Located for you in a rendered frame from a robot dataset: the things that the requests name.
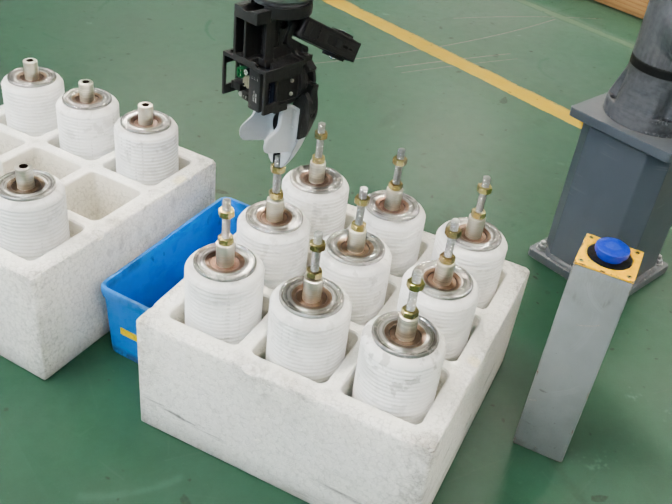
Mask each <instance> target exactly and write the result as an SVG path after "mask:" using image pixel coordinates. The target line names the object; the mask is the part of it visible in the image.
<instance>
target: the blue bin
mask: <svg viewBox="0 0 672 504"><path fill-rule="evenodd" d="M224 198H229V199H231V206H232V207H233V208H234V211H235V217H233V218H231V223H230V233H231V234H232V235H234V234H235V233H236V232H237V220H238V217H239V215H240V214H241V213H242V212H243V211H244V210H245V209H246V208H247V207H249V206H250V205H248V204H245V203H243V202H240V201H238V200H236V199H233V198H230V197H222V198H220V199H218V200H217V201H215V202H214V203H212V204H211V205H209V206H208V207H207V208H205V209H204V210H202V211H201V212H200V213H198V214H197V215H195V216H194V217H193V218H191V219H190V220H188V221H187V222H186V223H184V224H183V225H181V226H180V227H179V228H177V229H176V230H174V231H173V232H172V233H170V234H169V235H167V236H166V237H165V238H163V239H162V240H160V241H159V242H158V243H156V244H155V245H153V246H152V247H151V248H149V249H148V250H146V251H145V252H144V253H142V254H141V255H139V256H138V257H137V258H135V259H134V260H132V261H131V262H130V263H128V264H127V265H125V266H124V267H122V268H121V269H120V270H118V271H117V272H115V273H114V274H113V275H111V276H110V277H108V278H107V279H106V280H104V281H103V282H102V284H101V292H102V294H103V296H104V297H105V300H106V307H107V314H108V321H109V327H110V334H111V341H112V347H113V350H114V351H115V352H116V353H118V354H120V355H122V356H124V357H126V358H128V359H130V360H132V361H134V362H136V363H138V346H137V327H136V320H137V319H138V318H139V317H140V316H141V315H142V314H143V313H145V312H146V311H147V310H148V309H150V308H152V307H153V306H154V304H155V303H156V302H157V301H158V300H160V299H161V298H162V297H163V296H164V295H165V294H166V293H168V292H169V291H170V290H171V289H172V288H173V287H174V286H176V285H177V284H178V283H179V282H180V281H181V280H182V279H184V267H185V263H186V261H187V259H188V258H189V257H190V256H191V255H192V254H193V253H194V252H195V251H197V250H198V249H200V248H202V247H204V246H206V245H208V244H212V243H216V241H217V240H218V235H219V234H221V233H222V218H220V217H219V214H218V208H220V207H221V206H222V200H223V199H224Z"/></svg>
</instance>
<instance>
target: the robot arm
mask: <svg viewBox="0 0 672 504"><path fill-rule="evenodd" d="M312 10H313V0H246V1H242V2H237V3H234V34H233V48H230V49H227V50H223V60H222V94H225V93H228V92H231V91H235V90H238V94H239V96H242V99H244V100H246V101H248V108H250V109H252V110H253V114H252V115H251V116H250V117H249V118H248V119H247V120H246V121H245V122H244V123H243V124H242V125H241V127H240V131H239V135H240V137H241V138H242V139H243V140H264V145H263V150H264V152H265V153H268V155H269V158H270V160H271V162H273V163H274V162H275V156H276V155H279V154H280V159H279V166H280V167H284V166H285V165H287V164H288V163H289V162H290V161H291V159H292V158H293V157H294V156H295V154H296V153H297V151H298V150H299V148H300V147H301V145H302V143H303V141H304V139H305V137H306V136H307V135H308V133H309V131H310V129H311V127H312V125H313V123H314V121H315V118H316V115H317V111H318V87H319V85H318V84H317V83H316V71H315V70H316V69H317V67H316V66H315V64H314V62H313V60H312V57H313V55H312V54H310V53H308V47H307V46H306V45H304V44H302V43H300V42H298V41H296V40H294V39H292V36H294V37H297V38H299V39H301V40H303V41H305V42H307V43H309V44H311V45H313V46H315V47H318V48H319V49H321V50H323V51H322V53H323V54H325V55H327V56H328V57H329V58H330V59H333V60H339V61H342V62H343V61H344V60H347V61H350V62H354V60H355V58H356V55H357V53H358V50H359V48H360V46H361V43H359V42H357V41H356V40H354V39H353V37H354V36H352V35H350V34H348V33H347V32H346V31H344V30H342V29H336V28H333V27H332V28H330V27H328V26H326V25H324V24H323V23H321V22H319V21H317V20H315V19H313V18H311V17H309V16H310V15H311V14H312ZM234 60H235V79H232V80H231V82H228V83H226V66H227V63H228V62H231V61H234ZM290 103H293V104H292V105H291V104H290ZM603 109H604V111H605V113H606V114H607V115H608V116H609V117H610V118H611V119H612V120H614V121H615V122H617V123H618V124H620V125H622V126H624V127H626V128H628V129H631V130H633V131H636V132H639V133H642V134H646V135H650V136H655V137H661V138H672V0H649V3H648V6H647V9H646V12H645V15H644V18H643V21H642V24H641V27H640V30H639V33H638V36H637V39H636V42H635V45H634V48H633V51H632V54H631V57H630V60H629V63H628V65H627V66H626V67H625V69H624V70H623V72H622V73H621V74H620V76H619V77H618V78H617V80H616V81H615V82H614V84H613V85H612V87H611V88H610V89H609V91H608V93H607V95H606V98H605V101H604V104H603Z"/></svg>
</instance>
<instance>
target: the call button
mask: <svg viewBox="0 0 672 504"><path fill-rule="evenodd" d="M594 248H595V251H596V254H597V256H598V258H600V259H601V260H602V261H604V262H607V263H610V264H620V263H622V262H623V261H626V260H627V259H628V258H629V255H630V252H631V250H630V248H629V247H628V245H627V244H625V243H624V242H623V241H621V240H619V239H616V238H611V237H603V238H600V239H598V240H597V241H596V244H595V247H594Z"/></svg>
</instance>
